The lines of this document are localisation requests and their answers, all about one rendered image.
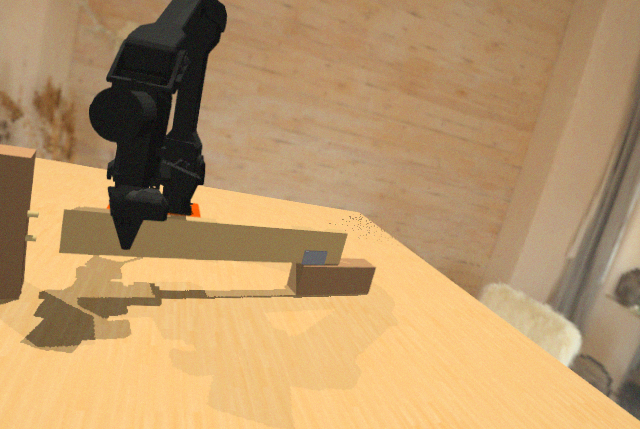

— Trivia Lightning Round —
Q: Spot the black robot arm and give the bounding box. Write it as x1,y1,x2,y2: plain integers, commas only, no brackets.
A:
89,0,227,216

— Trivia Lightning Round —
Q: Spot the long wooden plank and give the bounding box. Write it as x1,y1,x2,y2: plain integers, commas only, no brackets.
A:
59,204,348,265

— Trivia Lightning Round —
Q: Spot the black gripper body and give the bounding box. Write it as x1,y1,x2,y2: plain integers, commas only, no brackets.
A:
107,136,169,221

